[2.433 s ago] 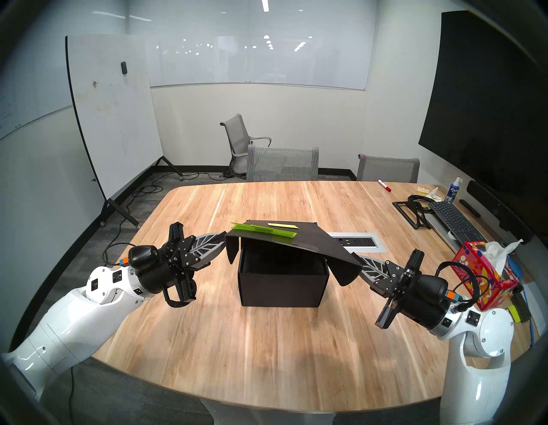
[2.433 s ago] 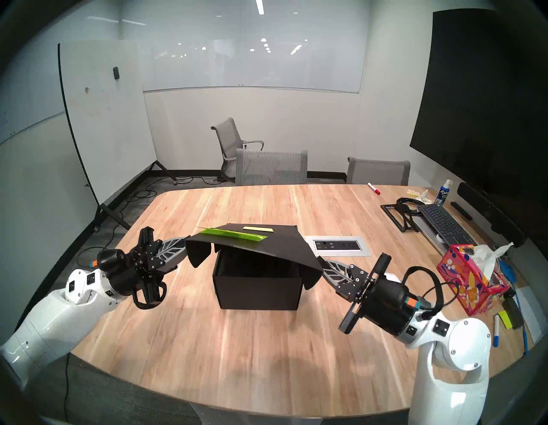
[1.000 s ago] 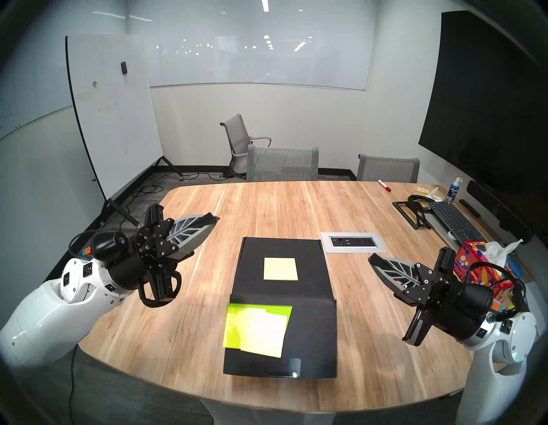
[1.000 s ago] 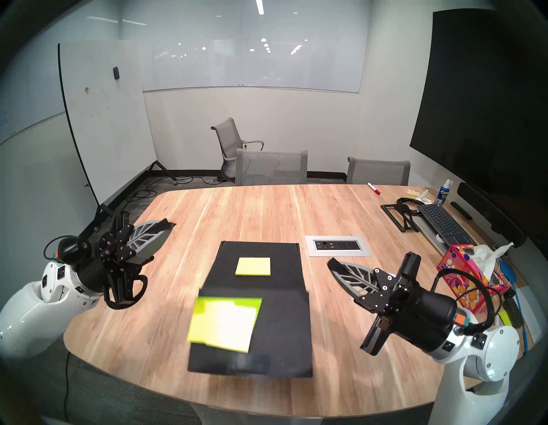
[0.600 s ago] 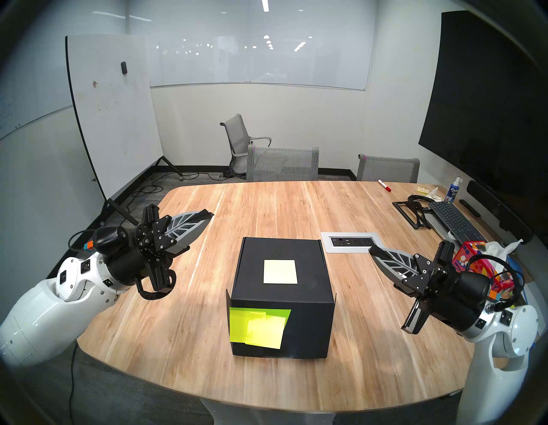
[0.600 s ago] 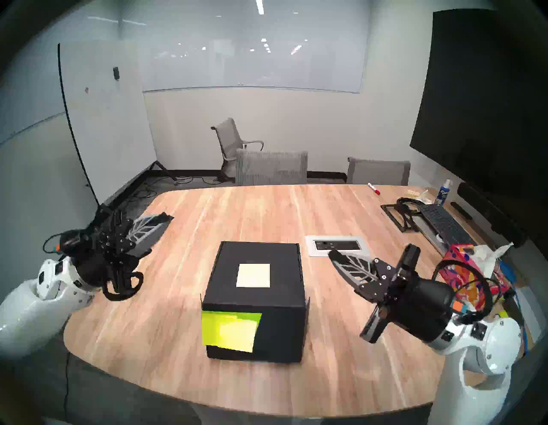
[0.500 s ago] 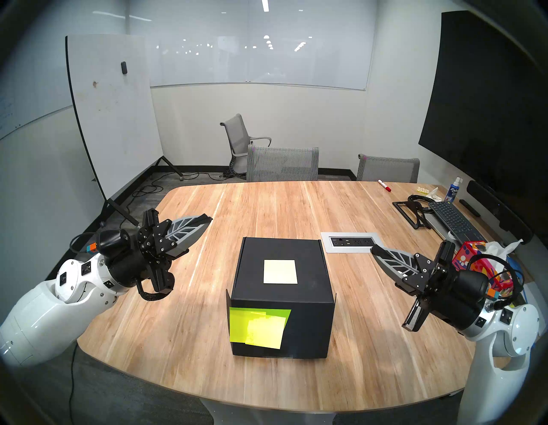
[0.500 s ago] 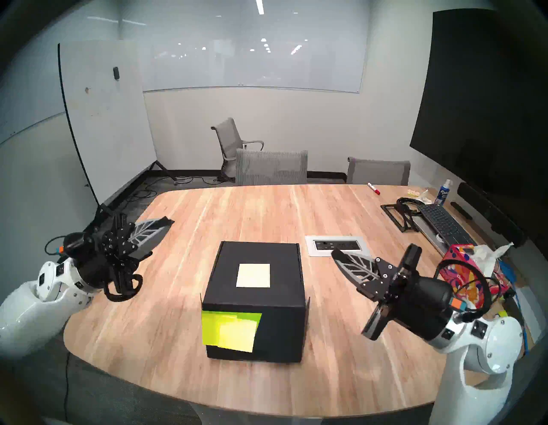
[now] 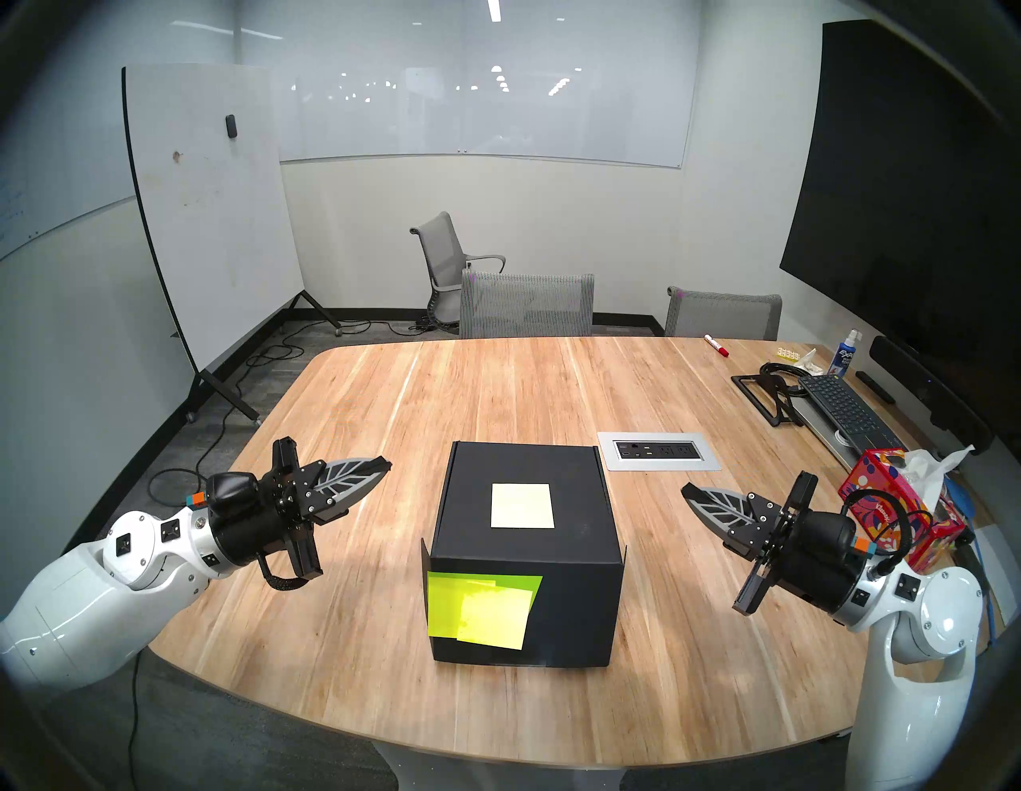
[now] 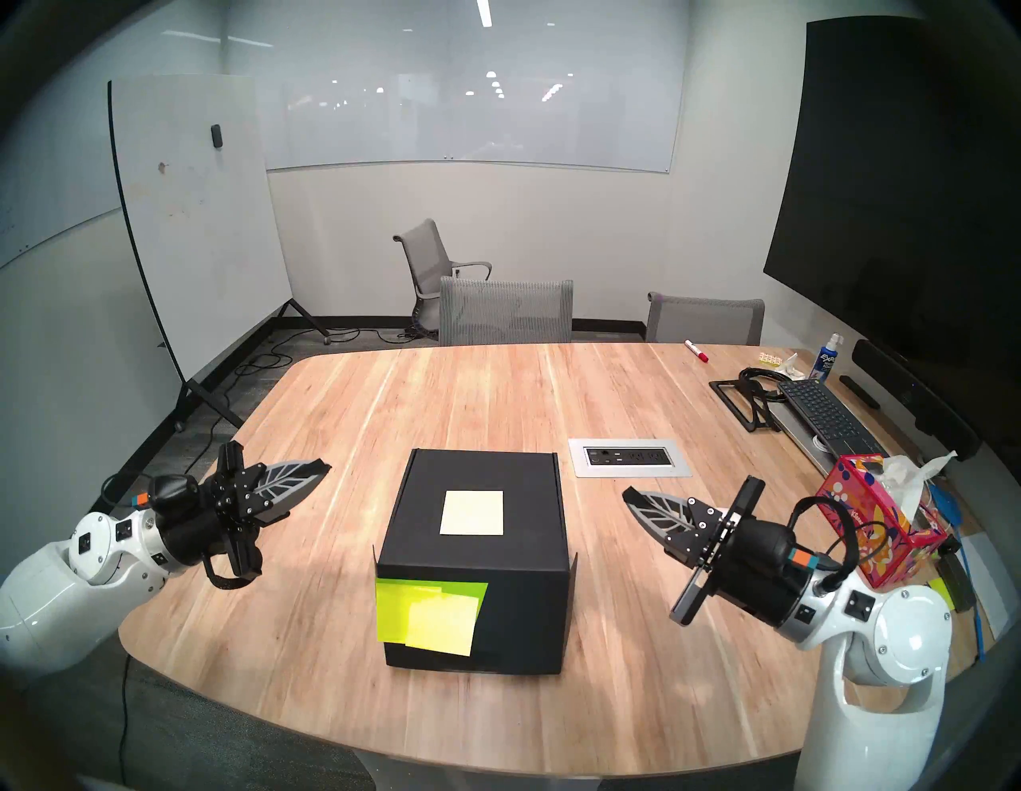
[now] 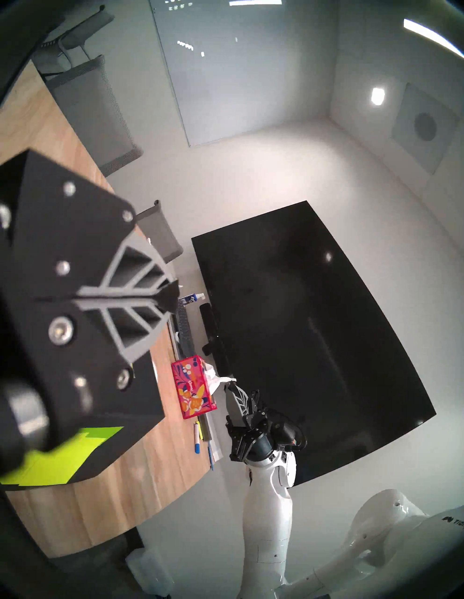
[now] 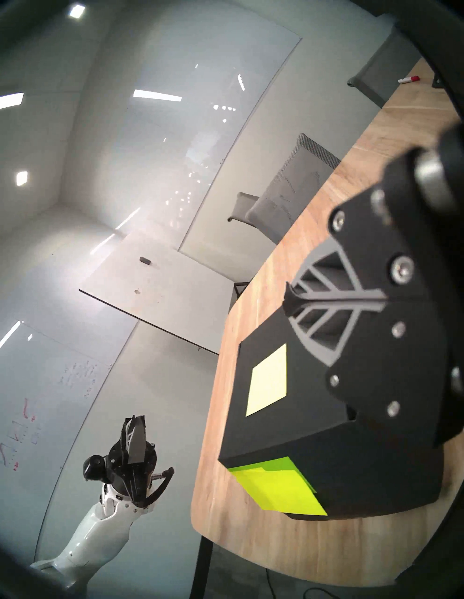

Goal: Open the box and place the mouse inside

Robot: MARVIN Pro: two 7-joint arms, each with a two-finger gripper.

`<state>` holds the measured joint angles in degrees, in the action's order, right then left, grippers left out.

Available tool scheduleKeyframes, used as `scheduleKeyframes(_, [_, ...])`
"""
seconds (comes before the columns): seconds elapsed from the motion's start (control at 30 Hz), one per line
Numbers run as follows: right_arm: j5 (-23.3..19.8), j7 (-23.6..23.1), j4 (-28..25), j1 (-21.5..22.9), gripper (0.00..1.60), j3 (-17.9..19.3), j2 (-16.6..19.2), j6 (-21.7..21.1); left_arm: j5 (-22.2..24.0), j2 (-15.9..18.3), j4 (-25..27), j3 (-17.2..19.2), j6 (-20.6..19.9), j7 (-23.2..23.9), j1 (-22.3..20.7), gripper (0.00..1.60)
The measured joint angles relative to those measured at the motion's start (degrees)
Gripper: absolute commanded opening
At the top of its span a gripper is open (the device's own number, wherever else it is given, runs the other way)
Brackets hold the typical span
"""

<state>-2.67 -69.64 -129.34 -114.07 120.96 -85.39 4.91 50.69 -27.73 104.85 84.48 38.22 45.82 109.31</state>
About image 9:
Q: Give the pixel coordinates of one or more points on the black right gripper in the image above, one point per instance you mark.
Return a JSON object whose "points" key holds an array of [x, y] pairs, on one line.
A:
{"points": [[814, 566]]}

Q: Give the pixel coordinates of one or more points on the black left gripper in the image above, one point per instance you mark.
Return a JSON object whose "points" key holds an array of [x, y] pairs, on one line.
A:
{"points": [[247, 530]]}

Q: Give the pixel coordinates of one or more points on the black cardboard box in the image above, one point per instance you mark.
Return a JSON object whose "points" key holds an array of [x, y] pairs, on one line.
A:
{"points": [[574, 614]]}

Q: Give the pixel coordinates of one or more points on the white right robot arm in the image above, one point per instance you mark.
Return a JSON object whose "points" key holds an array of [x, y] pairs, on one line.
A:
{"points": [[917, 678]]}

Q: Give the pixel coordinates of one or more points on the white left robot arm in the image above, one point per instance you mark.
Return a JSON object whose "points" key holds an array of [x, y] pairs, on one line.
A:
{"points": [[80, 606]]}

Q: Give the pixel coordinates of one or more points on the red floral tissue box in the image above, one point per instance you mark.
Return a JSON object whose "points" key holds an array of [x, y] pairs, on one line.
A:
{"points": [[873, 474]]}

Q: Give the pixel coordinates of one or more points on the silver table power outlet panel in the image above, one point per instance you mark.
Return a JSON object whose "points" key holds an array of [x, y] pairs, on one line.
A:
{"points": [[660, 450]]}

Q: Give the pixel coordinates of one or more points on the silver keyboard tray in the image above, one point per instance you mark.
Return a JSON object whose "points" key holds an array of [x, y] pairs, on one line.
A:
{"points": [[821, 434]]}

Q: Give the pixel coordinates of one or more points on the black folding laptop stand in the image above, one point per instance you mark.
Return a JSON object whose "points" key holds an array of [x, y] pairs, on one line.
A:
{"points": [[778, 399]]}

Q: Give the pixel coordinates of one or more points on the black keyboard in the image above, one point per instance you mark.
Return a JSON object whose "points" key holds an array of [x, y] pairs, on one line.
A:
{"points": [[845, 407]]}

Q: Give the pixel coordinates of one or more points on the crumpled white tissue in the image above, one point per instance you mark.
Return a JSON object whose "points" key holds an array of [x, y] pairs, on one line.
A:
{"points": [[810, 361]]}

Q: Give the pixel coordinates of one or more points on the red capped whiteboard marker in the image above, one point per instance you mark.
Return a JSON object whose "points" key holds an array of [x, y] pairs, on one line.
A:
{"points": [[715, 344]]}

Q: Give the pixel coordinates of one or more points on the neon yellow sticky note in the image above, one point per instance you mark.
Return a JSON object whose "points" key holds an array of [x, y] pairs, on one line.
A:
{"points": [[478, 610]]}

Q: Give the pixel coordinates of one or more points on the pale square sticky note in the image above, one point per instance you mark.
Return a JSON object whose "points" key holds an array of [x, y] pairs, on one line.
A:
{"points": [[522, 505]]}

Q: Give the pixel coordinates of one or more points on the whiteboard cleaner spray bottle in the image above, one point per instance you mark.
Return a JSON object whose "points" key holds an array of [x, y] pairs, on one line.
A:
{"points": [[843, 360]]}

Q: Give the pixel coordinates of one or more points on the black remote control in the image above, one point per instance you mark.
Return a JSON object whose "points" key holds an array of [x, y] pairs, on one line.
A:
{"points": [[876, 387]]}

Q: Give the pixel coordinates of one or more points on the white tissue sheet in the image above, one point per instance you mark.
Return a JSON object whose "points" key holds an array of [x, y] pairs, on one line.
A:
{"points": [[925, 470]]}

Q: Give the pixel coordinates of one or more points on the grey mesh office chair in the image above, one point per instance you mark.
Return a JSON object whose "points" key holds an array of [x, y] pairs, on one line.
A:
{"points": [[526, 304], [722, 315]]}

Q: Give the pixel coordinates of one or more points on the blue plastic swatter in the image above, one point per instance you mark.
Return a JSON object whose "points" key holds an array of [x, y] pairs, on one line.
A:
{"points": [[963, 498]]}

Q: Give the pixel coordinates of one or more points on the black felt board eraser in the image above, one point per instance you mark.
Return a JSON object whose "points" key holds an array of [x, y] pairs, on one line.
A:
{"points": [[967, 538]]}

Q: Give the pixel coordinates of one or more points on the black video conference bar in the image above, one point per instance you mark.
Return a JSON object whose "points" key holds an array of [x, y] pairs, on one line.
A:
{"points": [[933, 395]]}

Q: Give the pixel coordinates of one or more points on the grey office chair with armrests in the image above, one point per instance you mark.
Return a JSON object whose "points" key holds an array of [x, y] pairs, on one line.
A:
{"points": [[439, 247]]}

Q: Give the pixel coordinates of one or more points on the white paper sheet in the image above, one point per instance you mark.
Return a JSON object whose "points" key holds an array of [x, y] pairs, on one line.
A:
{"points": [[1005, 566]]}

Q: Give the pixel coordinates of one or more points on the mobile whiteboard on stand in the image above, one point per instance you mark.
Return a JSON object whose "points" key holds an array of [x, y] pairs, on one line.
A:
{"points": [[215, 231]]}

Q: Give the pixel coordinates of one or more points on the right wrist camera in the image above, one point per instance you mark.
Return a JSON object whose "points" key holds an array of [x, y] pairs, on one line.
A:
{"points": [[833, 526]]}

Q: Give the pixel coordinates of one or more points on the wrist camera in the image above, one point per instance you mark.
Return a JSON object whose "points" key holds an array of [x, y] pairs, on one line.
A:
{"points": [[231, 490], [833, 526]]}

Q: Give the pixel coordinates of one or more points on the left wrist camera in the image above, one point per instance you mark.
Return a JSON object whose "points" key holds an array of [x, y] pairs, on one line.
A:
{"points": [[231, 490]]}

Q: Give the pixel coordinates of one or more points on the large black wall screen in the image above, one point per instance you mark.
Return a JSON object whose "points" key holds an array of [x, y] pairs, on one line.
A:
{"points": [[909, 199]]}

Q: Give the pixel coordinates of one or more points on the large wall glass whiteboard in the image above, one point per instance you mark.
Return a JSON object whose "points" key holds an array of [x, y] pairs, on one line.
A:
{"points": [[494, 112]]}

